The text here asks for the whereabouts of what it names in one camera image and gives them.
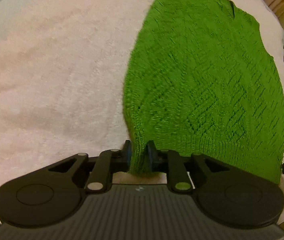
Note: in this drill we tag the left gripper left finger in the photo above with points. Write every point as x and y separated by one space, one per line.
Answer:
103 167

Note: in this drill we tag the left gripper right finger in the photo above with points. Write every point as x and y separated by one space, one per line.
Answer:
172 164

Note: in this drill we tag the green knitted vest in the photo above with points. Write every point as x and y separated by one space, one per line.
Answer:
199 80

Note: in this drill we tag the grey patterned bedspread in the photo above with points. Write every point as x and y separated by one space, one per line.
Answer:
63 65

